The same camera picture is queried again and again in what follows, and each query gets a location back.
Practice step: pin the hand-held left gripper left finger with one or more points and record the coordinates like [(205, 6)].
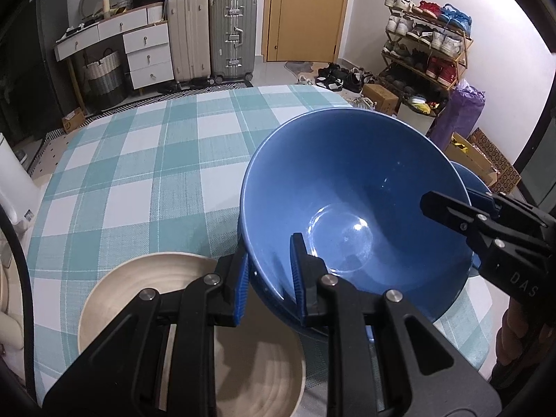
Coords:
[(241, 291)]

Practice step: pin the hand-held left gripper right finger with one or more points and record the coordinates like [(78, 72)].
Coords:
[(299, 278)]

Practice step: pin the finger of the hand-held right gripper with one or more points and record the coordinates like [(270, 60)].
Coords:
[(482, 200), (451, 217)]

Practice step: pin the large cream plate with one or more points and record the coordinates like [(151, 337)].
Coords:
[(126, 286)]

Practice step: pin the person's right hand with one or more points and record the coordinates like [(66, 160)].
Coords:
[(510, 334)]

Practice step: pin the brown patterned box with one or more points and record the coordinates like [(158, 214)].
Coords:
[(499, 160)]

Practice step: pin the open box with yellow packet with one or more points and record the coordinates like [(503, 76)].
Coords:
[(467, 152)]

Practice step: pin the purple bag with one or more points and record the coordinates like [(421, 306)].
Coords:
[(460, 113)]

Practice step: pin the white trash bin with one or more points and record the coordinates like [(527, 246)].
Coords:
[(415, 119)]

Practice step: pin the brown cardboard box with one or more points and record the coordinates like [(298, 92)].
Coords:
[(380, 97)]

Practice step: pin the wooden shoe rack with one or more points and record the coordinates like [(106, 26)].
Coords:
[(464, 52)]

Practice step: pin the teal checked tablecloth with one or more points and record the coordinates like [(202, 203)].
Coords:
[(130, 182)]

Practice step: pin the row of sneakers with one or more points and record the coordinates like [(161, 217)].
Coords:
[(434, 39)]

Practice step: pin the group of dark shoes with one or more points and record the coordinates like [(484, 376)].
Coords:
[(334, 78)]

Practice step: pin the grey door mat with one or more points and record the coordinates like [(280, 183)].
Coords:
[(299, 66)]

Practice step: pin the small cardboard box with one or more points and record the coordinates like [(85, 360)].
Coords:
[(73, 120)]

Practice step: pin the woven laundry basket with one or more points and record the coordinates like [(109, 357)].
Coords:
[(104, 80)]

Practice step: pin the white drawer dresser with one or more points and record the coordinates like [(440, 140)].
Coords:
[(145, 58)]

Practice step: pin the wooden door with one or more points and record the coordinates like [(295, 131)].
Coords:
[(304, 13)]

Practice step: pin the silver suitcase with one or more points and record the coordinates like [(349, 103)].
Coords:
[(232, 34)]

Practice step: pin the white electric kettle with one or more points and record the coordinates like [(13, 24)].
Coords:
[(13, 173)]

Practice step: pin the cream suitcase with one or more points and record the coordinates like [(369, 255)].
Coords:
[(189, 39)]

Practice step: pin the cream bottle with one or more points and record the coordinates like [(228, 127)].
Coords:
[(106, 6)]

